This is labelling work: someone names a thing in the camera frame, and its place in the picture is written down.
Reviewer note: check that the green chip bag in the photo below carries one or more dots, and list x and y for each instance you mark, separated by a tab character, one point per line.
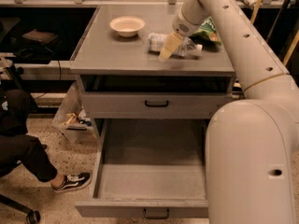
206	33

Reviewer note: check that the clear plastic water bottle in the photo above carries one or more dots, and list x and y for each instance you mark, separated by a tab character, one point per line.
187	47

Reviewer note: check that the grey drawer cabinet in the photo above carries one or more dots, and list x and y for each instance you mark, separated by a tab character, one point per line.
107	62

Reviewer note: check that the black office chair base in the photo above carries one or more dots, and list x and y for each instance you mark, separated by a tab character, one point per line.
32	217

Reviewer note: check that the black white sneaker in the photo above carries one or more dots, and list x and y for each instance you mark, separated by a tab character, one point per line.
73	182

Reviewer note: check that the wooden stick frame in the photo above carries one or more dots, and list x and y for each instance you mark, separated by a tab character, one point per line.
277	20

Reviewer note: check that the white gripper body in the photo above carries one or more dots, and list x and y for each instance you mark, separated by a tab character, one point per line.
181	24

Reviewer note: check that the black drawer handle upper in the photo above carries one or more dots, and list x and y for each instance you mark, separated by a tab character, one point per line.
156	104

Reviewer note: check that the clear plastic storage bin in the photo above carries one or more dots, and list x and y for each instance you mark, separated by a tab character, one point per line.
71	119

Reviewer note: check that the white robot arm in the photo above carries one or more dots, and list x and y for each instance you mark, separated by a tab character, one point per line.
249	142

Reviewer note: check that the white paper bowl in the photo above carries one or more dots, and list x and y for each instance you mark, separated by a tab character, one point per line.
127	26

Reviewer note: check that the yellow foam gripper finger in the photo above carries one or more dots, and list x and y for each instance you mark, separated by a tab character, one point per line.
172	42

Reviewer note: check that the seated person in black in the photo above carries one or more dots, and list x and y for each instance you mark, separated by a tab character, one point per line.
15	144

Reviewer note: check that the closed grey upper drawer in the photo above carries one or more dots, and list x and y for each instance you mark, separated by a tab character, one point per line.
125	105

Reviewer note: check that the dark box on shelf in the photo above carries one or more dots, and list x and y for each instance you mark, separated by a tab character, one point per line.
40	37

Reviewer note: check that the black drawer handle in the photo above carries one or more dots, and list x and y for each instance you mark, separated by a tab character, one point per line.
156	104
156	213

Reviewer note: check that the open grey bottom drawer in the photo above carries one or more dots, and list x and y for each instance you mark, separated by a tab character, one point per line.
149	163

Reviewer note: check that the black drawer handle lower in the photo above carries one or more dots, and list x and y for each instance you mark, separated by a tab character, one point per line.
156	213

